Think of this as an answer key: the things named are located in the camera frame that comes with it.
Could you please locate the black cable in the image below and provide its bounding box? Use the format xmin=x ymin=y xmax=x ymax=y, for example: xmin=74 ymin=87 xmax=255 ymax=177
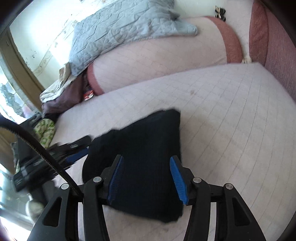
xmin=0 ymin=120 xmax=83 ymax=195

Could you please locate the grey quilted blanket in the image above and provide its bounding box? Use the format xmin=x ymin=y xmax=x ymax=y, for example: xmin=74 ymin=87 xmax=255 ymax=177
xmin=69 ymin=1 xmax=198 ymax=76

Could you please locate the red upholstered headboard cushion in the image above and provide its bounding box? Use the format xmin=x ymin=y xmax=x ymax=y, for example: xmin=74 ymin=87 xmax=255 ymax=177
xmin=249 ymin=1 xmax=295 ymax=99

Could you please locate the red patterned small item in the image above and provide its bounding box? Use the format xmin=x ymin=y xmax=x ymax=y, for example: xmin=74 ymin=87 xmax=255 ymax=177
xmin=83 ymin=89 xmax=94 ymax=101

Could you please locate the beige crumpled cloth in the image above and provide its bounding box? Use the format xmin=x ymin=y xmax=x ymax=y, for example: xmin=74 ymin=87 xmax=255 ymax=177
xmin=40 ymin=62 xmax=76 ymax=103

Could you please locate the green patterned cloth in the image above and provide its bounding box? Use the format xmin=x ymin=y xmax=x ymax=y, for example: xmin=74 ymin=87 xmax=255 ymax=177
xmin=34 ymin=118 xmax=55 ymax=149

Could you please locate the dark maroon garment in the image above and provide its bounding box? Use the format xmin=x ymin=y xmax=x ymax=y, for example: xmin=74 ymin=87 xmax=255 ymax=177
xmin=42 ymin=73 xmax=88 ymax=116

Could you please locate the pink quilted bolster pillow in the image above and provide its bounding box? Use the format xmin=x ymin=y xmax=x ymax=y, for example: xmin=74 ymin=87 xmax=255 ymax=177
xmin=87 ymin=16 xmax=243 ymax=95

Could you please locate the black sweatpants white lettering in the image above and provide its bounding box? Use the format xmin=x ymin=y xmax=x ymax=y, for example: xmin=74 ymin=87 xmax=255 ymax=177
xmin=82 ymin=109 xmax=183 ymax=223

